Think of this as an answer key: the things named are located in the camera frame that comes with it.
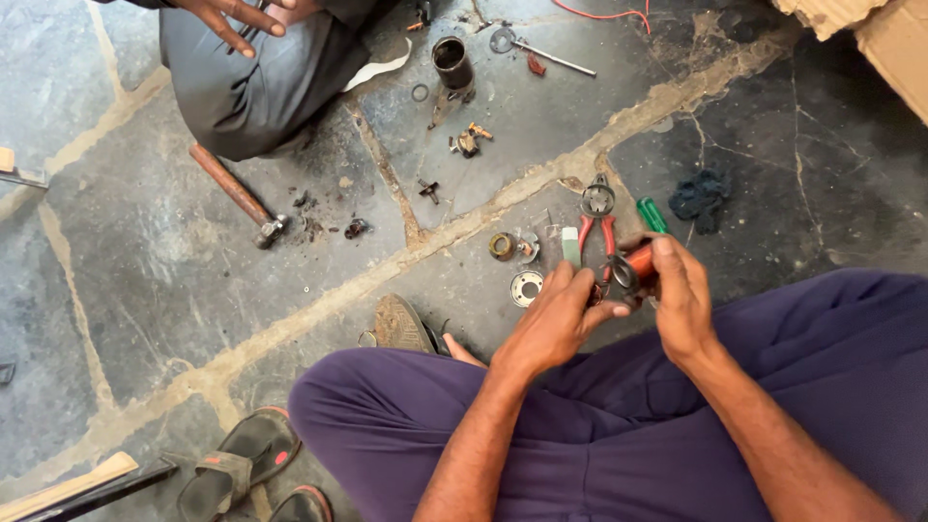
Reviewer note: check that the person's left hand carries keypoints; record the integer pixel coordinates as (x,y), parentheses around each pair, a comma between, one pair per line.
(547,326)

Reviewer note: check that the person's right hand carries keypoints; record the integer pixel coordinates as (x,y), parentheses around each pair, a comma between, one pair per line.
(685,304)

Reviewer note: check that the copper wound motor armature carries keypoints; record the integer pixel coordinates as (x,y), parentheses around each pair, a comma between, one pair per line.
(639,265)

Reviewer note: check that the round silver metal cap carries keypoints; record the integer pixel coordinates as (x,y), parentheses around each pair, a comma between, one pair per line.
(526,288)

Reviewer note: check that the pale green block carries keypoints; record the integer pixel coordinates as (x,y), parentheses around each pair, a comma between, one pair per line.
(571,246)

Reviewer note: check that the person's foot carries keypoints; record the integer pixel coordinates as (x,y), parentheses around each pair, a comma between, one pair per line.
(462,353)

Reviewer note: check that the dark blue rag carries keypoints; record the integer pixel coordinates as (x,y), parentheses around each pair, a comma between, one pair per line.
(700,197)

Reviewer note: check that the person's purple trousers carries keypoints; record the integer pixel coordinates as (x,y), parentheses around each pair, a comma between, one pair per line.
(623,435)

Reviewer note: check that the brown sandal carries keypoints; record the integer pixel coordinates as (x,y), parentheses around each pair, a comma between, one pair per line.
(402,326)

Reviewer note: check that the small black bolt part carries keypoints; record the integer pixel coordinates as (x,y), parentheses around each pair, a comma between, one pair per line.
(428,191)

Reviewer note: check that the small brass metal part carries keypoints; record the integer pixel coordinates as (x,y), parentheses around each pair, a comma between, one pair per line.
(468,141)

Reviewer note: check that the small dark round part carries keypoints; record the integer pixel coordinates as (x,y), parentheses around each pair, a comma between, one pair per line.
(355,228)

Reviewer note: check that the small red scrap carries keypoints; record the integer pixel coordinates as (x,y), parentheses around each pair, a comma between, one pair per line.
(536,65)

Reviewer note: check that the black metal cylinder housing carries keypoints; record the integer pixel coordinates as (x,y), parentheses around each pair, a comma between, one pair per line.
(453,67)

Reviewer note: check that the black sandal with red spots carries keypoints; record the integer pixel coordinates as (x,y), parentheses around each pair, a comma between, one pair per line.
(239,460)
(304,506)

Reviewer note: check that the white paper scrap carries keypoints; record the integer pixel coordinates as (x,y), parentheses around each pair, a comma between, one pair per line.
(377,69)

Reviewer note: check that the cardboard box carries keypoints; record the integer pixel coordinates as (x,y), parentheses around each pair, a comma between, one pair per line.
(884,43)

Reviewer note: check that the small dark screw parts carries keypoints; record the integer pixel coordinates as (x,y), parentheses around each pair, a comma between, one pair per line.
(420,14)

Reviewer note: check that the black metal bar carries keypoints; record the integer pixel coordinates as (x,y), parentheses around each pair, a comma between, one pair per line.
(109,489)

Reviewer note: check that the wooden plank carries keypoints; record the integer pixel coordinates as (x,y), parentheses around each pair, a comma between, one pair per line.
(69,484)

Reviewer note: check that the wood and metal tool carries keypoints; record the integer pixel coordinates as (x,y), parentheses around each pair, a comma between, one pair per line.
(18,172)

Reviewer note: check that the silver metal bracket plate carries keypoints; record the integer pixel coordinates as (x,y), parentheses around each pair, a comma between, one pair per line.
(529,248)

